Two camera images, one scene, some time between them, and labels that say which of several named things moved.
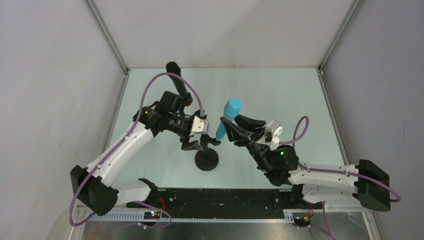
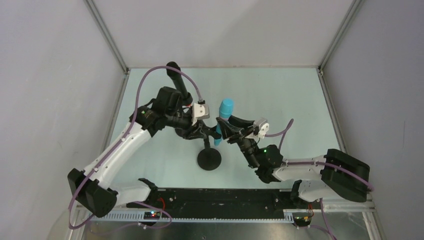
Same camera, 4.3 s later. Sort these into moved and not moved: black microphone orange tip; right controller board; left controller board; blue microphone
Moved: blue microphone
Not moved: right controller board; left controller board; black microphone orange tip
